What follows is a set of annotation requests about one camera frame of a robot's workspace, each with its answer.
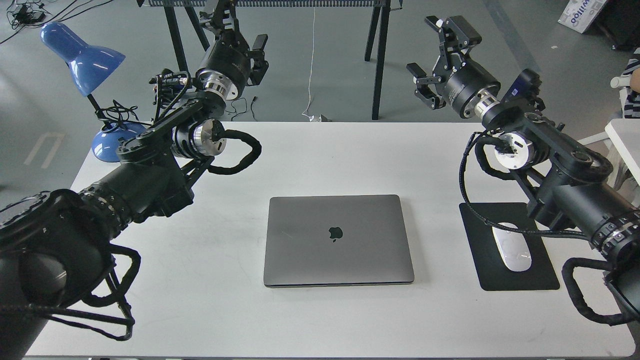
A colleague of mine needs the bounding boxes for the person in striped shirt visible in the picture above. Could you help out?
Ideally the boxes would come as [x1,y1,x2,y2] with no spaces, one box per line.
[610,47,640,119]

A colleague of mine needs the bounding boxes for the grey laptop computer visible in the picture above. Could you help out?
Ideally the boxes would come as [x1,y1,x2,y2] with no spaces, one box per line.
[263,194,415,288]

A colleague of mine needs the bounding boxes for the blue desk lamp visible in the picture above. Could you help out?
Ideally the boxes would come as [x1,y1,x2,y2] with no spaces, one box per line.
[40,22,146,163]

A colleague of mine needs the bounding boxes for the black mouse pad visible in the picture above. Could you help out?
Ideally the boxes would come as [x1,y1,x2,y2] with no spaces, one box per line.
[458,202,560,291]

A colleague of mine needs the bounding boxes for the white cardboard box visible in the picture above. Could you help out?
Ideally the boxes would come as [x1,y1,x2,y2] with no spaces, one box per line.
[557,0,608,34]

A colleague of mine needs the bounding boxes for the white hanging cable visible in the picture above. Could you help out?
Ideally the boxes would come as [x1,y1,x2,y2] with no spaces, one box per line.
[301,7,331,122]

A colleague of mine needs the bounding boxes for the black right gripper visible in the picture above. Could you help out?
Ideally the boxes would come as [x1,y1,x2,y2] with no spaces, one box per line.
[406,15,501,119]

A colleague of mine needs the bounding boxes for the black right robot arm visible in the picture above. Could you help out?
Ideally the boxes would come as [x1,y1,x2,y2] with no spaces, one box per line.
[406,15,640,326]

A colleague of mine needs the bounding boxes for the white computer mouse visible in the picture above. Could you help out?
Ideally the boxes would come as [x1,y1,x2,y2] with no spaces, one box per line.
[491,227,532,272]

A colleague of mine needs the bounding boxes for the black cables on floor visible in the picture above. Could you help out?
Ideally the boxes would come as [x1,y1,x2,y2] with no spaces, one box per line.
[0,0,113,45]

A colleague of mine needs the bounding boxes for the white side table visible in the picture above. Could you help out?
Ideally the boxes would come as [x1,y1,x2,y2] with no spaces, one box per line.
[605,118,640,182]

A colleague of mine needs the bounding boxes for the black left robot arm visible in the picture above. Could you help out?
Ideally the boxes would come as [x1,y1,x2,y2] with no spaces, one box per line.
[1,0,269,360]

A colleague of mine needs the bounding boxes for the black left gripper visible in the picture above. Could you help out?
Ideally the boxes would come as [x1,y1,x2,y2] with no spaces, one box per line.
[198,0,269,97]

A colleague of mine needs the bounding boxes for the black trestle table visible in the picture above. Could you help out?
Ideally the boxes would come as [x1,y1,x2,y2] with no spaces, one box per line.
[136,0,404,121]

